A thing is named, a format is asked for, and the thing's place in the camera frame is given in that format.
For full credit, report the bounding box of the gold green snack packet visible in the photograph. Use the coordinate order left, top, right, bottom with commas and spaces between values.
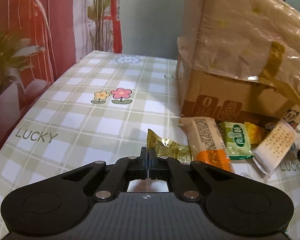
147, 129, 192, 165

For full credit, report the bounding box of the clear pack of crackers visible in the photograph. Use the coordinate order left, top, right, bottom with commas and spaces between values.
253, 119, 297, 176

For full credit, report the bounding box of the yellow orange snack packet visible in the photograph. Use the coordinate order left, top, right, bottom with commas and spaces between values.
244, 122, 266, 145

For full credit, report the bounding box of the long orange white snack bar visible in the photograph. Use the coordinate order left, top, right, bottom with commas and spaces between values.
180, 117, 234, 172

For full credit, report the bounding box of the green white snack packet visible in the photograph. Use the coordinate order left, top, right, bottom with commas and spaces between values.
220, 122, 254, 160

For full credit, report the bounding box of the cardboard box with plastic liner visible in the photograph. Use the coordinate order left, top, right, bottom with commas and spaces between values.
177, 0, 300, 127

